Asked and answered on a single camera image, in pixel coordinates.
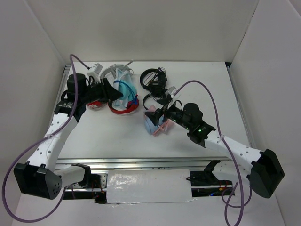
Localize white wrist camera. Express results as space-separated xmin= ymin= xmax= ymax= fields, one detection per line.
xmin=165 ymin=86 xmax=180 ymax=108
xmin=87 ymin=63 xmax=103 ymax=82

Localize black headphones lower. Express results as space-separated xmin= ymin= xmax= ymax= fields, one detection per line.
xmin=143 ymin=88 xmax=169 ymax=110

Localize white grey headphones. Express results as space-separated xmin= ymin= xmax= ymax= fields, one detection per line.
xmin=100 ymin=60 xmax=134 ymax=79

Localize white foil covered plate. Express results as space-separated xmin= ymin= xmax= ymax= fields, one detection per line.
xmin=106 ymin=169 xmax=192 ymax=204

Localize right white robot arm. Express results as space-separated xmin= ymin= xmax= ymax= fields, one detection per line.
xmin=144 ymin=103 xmax=285 ymax=198

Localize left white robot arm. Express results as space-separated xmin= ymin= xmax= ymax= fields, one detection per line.
xmin=14 ymin=73 xmax=123 ymax=200

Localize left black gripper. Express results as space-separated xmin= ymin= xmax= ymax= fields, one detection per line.
xmin=80 ymin=77 xmax=123 ymax=105

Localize blue headphone cable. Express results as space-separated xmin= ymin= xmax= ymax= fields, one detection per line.
xmin=117 ymin=80 xmax=139 ymax=106

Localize teal cat ear headphones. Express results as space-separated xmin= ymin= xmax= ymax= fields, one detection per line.
xmin=112 ymin=69 xmax=138 ymax=110

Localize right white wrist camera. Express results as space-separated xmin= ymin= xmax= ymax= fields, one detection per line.
xmin=165 ymin=86 xmax=180 ymax=108

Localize red black headphones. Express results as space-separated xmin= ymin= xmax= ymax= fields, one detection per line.
xmin=108 ymin=98 xmax=139 ymax=115

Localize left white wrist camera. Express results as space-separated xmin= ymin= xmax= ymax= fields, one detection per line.
xmin=87 ymin=63 xmax=103 ymax=82

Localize aluminium rail frame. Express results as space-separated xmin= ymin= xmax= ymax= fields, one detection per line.
xmin=55 ymin=157 xmax=229 ymax=190

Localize folded red headphones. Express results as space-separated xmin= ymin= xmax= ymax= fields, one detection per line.
xmin=86 ymin=101 xmax=107 ymax=111

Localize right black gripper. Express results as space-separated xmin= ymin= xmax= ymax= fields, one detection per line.
xmin=145 ymin=97 xmax=192 ymax=130

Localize black headphones upper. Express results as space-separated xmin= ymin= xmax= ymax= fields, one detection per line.
xmin=140 ymin=67 xmax=167 ymax=95

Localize blue pink cat headphones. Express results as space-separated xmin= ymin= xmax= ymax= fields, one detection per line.
xmin=143 ymin=105 xmax=176 ymax=137

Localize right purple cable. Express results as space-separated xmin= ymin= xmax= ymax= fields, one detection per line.
xmin=174 ymin=80 xmax=253 ymax=226

